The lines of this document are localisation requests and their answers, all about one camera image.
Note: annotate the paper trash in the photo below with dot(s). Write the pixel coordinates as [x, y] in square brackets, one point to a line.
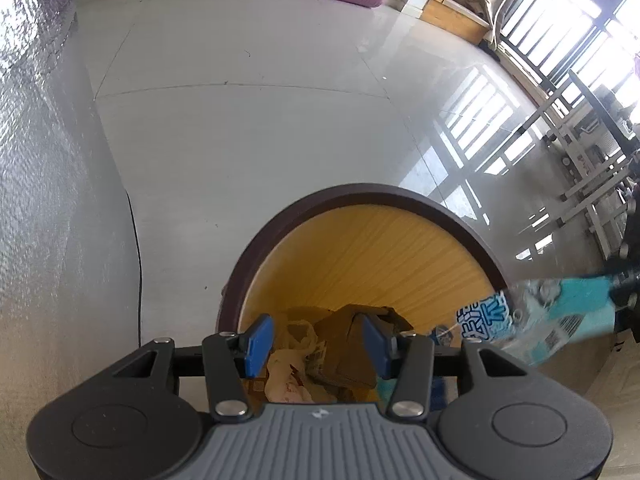
[345, 347]

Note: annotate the white tissue paper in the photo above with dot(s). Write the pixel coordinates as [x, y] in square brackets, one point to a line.
[285, 382]

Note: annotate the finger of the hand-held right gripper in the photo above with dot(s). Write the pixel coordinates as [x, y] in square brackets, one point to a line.
[624, 280]

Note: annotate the round wood-grain trash bin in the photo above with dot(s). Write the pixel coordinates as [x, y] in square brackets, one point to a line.
[375, 260]

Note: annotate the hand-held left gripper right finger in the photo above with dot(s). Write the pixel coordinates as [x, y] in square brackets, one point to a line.
[375, 347]

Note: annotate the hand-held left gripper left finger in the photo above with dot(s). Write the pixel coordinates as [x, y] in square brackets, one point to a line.
[260, 345]

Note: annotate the teal plastic package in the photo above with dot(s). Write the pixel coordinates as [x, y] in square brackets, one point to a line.
[575, 305]

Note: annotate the silver foil mat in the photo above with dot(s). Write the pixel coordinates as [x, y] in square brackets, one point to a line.
[40, 160]

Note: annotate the wooden side cabinet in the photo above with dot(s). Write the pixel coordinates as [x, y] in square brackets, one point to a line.
[450, 7]

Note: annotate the black window railing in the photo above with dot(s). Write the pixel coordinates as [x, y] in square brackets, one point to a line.
[560, 10]

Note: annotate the beige plastic bag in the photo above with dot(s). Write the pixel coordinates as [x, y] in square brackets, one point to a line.
[296, 332]

